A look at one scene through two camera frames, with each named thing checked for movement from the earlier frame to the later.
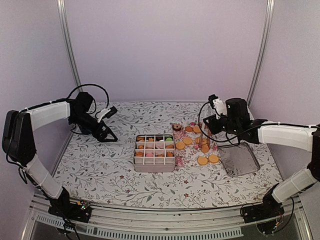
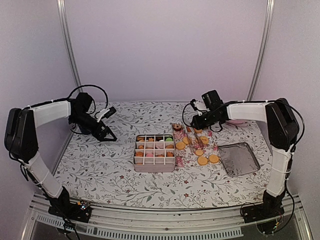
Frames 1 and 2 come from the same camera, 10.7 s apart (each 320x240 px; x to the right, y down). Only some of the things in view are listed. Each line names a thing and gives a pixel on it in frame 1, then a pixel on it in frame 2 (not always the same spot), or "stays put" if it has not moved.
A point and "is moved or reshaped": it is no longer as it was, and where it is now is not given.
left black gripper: x=101 y=137 stays put
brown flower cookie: x=158 y=138 stays put
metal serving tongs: x=208 y=112 is moved or reshaped
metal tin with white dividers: x=154 y=153 stays put
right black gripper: x=212 y=127 to x=198 y=125
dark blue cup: x=85 y=130 stays put
